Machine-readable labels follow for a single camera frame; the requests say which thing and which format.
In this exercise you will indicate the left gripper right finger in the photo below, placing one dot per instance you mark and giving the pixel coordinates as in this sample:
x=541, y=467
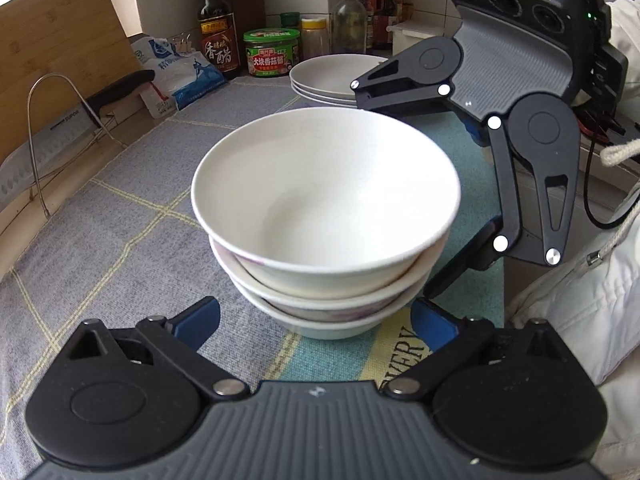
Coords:
x=452, y=342

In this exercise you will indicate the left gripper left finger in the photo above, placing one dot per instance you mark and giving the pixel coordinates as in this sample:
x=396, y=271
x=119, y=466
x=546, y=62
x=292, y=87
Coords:
x=175, y=341

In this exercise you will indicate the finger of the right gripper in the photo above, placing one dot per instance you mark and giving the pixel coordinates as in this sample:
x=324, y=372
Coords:
x=477, y=254

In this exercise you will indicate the white bowl pink flowers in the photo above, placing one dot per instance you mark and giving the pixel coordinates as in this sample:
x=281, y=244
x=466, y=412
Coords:
x=332, y=310

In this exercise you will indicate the plain white bowl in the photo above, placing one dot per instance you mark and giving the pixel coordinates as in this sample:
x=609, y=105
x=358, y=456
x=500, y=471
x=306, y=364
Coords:
x=326, y=202

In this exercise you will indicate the white plate with fruit print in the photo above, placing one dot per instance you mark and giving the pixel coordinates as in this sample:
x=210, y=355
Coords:
x=332, y=74

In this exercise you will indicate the grey checked dish mat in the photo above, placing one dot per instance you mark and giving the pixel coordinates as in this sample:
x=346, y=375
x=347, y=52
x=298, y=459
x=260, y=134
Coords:
x=127, y=245

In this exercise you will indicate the white jacket sleeve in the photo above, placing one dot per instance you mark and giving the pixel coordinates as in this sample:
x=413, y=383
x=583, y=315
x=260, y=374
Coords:
x=592, y=301

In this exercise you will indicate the white plastic container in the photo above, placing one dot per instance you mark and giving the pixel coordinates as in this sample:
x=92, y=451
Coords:
x=408, y=33

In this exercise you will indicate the clear glass oil bottle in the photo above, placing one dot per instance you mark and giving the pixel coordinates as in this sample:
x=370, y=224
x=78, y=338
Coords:
x=349, y=27

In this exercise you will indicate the yellow lid spice jar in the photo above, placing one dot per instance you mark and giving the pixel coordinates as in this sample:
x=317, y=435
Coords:
x=315, y=37

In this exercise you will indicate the green cap small jar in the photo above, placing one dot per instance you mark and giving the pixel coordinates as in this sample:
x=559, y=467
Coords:
x=290, y=20

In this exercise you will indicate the blue white salt bag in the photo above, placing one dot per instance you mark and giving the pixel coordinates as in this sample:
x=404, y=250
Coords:
x=180, y=78

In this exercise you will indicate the green lid mushroom sauce jar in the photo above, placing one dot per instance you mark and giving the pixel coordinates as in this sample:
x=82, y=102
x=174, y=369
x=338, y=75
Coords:
x=272, y=51

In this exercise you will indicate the dark vinegar bottle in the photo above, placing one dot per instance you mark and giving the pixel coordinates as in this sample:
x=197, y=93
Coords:
x=219, y=44

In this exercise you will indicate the bamboo cutting board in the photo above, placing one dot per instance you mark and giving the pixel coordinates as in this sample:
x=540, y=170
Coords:
x=81, y=39

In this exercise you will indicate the black handled kitchen knife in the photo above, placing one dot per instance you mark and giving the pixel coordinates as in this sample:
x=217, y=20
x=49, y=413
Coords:
x=25, y=166

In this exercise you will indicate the metal wire board stand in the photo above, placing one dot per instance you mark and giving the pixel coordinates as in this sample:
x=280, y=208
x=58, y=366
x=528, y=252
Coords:
x=70, y=126

